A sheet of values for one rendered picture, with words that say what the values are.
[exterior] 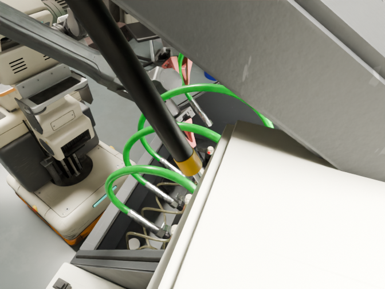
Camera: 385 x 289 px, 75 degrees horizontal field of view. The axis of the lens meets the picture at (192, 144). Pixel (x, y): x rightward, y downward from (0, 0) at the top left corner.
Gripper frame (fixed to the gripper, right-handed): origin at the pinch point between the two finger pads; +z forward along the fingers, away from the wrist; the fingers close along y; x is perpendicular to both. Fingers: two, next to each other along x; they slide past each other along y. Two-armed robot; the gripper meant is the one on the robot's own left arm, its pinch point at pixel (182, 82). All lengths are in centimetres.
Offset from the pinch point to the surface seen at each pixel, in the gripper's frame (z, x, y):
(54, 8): -174, 245, 8
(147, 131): 13.7, -18.9, -21.2
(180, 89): 7.7, -21.7, -14.0
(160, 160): 19.8, -1.3, -12.9
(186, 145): 18, -44, -28
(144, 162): 19.7, 22.9, -9.0
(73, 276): 41, 8, -38
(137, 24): -129, 197, 81
